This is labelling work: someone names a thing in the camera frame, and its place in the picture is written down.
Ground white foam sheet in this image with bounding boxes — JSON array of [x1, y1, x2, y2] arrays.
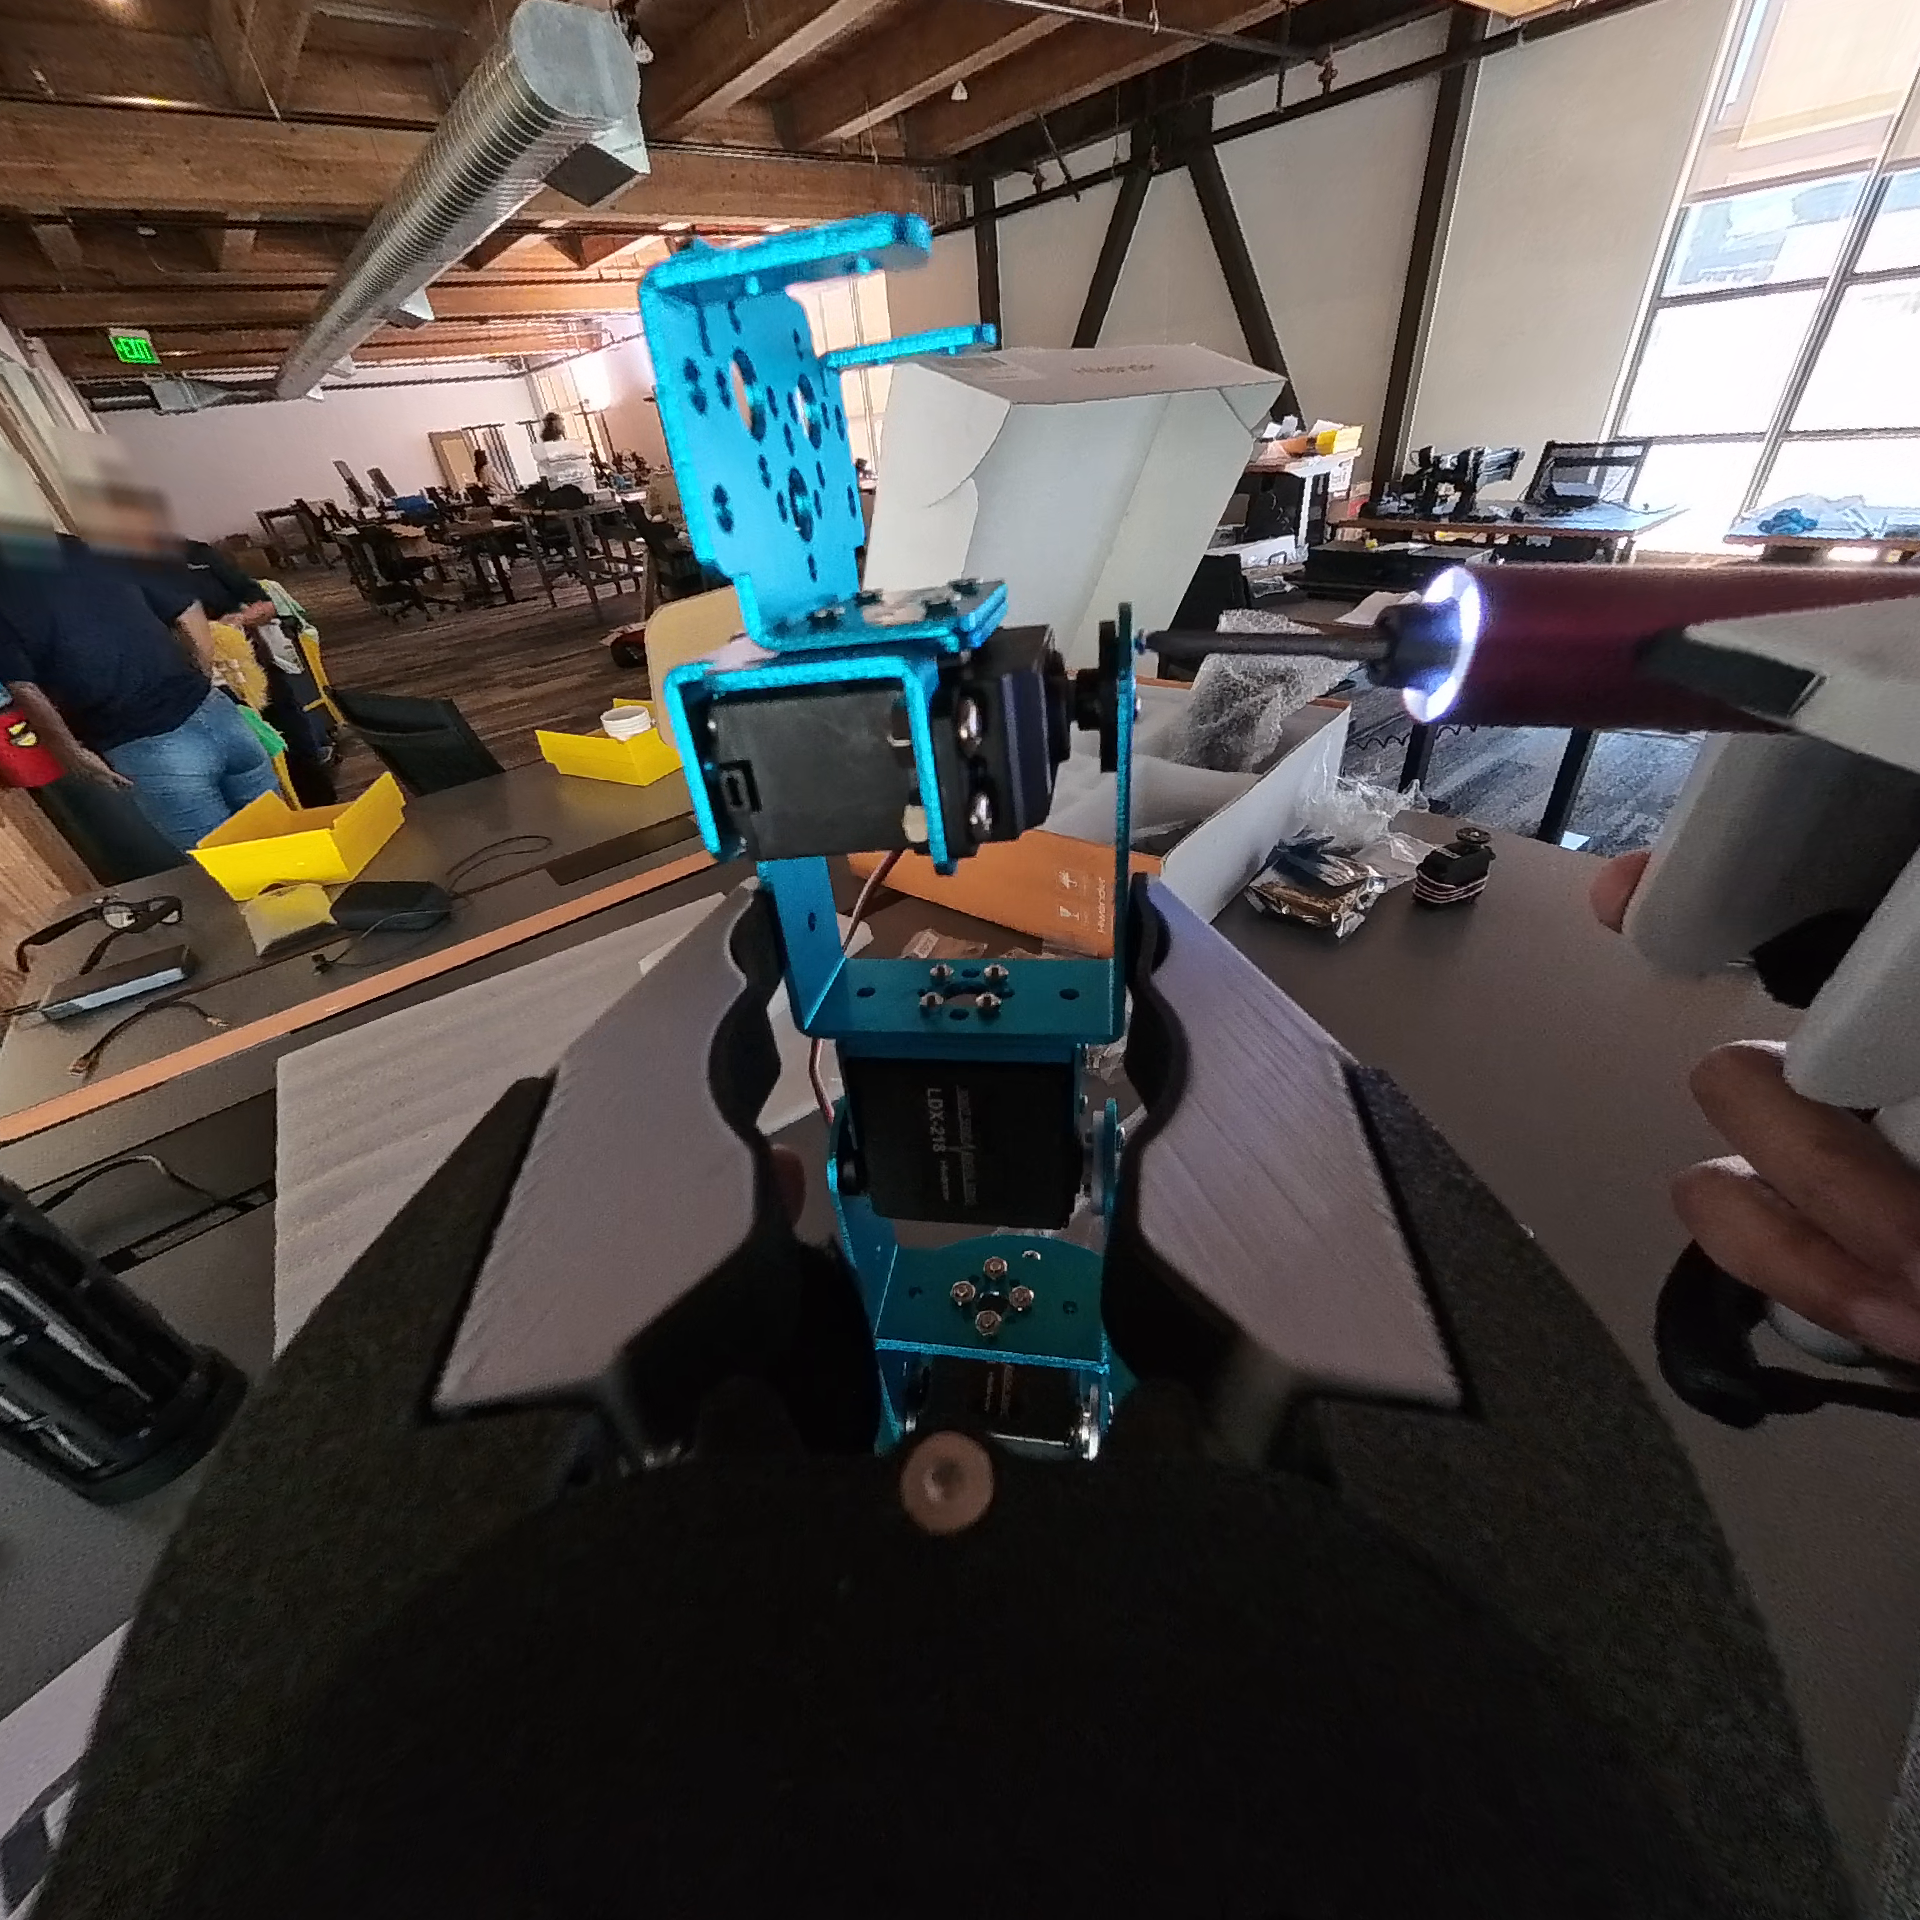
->
[[269, 896, 756, 1355]]

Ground large yellow plastic bin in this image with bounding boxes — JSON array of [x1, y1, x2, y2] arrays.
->
[[186, 770, 411, 903]]

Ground dark parts bag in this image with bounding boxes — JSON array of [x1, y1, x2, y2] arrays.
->
[[1242, 835, 1391, 943]]

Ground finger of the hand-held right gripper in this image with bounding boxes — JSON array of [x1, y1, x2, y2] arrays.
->
[[1631, 596, 1920, 740]]

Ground blue toy robot arm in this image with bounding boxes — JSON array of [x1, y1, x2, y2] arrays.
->
[[635, 211, 1160, 1469]]

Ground large window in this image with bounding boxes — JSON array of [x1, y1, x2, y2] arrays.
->
[[1607, 0, 1920, 563]]

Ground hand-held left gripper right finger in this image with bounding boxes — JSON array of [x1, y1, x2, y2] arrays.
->
[[1098, 874, 1464, 1469]]

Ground red white servo cable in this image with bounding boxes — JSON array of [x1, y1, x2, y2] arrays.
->
[[806, 846, 906, 1123]]

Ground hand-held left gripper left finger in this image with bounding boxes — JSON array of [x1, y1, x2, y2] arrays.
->
[[432, 883, 880, 1463]]

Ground bubble wrap bag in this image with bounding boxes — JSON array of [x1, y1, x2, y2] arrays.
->
[[1187, 603, 1361, 778]]

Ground black eyeglasses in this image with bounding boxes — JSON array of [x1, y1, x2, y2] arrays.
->
[[12, 890, 186, 971]]

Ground wooden desk with equipment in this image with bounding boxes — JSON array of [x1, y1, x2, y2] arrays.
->
[[1345, 434, 1692, 575]]

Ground black office chair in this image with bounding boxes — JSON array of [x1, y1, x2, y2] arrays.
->
[[318, 686, 508, 799]]

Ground black pouch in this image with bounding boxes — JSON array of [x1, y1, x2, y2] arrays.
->
[[328, 877, 455, 935]]

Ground light plywood chair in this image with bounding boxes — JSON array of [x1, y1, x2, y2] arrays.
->
[[642, 582, 756, 755]]

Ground red electric screwdriver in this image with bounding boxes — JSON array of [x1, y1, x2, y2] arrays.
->
[[1144, 558, 1920, 736]]

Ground dark slim power bank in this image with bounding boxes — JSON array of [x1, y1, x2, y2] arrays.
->
[[35, 946, 198, 1026]]

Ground black servo motor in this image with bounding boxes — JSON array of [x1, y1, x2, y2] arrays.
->
[[1409, 825, 1498, 911]]

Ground white orange cardboard box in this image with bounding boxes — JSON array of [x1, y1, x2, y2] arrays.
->
[[865, 343, 1355, 966]]

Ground black desk cable slot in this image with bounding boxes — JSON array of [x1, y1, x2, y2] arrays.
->
[[545, 827, 710, 887]]

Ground beige pouch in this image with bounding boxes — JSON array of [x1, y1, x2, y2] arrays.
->
[[246, 881, 341, 960]]

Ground capped silver spiral duct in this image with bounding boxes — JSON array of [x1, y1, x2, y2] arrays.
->
[[269, 0, 652, 403]]

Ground small yellow plastic bin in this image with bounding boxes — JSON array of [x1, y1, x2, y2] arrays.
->
[[533, 722, 687, 792]]

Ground row of wooden desks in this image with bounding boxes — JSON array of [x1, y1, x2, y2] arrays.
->
[[251, 426, 679, 619]]

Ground person's right hand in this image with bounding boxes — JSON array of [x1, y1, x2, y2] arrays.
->
[[1586, 848, 1920, 1367]]

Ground black slotted cylinder holder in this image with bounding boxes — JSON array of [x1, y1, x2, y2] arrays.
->
[[0, 1173, 251, 1505]]

